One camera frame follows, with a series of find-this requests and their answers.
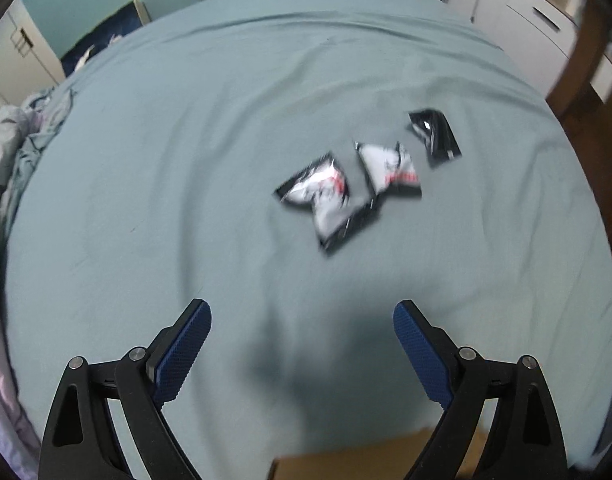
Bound cardboard box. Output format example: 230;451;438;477
268;426;493;480

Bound white snack packet upper right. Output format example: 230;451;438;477
355;142;422;198

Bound white snack packet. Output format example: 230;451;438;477
355;142;422;198
274;152;379;252

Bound black snack packet far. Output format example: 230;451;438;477
408;108;461;168

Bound crumpled grey blanket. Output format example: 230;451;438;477
0;89;74;281

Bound white snack packet upper left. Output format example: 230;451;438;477
274;152;379;252

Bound teal bed sheet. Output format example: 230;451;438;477
4;0;612;479

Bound white door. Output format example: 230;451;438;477
0;0;65;107

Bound white cabinet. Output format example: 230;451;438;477
440;0;586;96

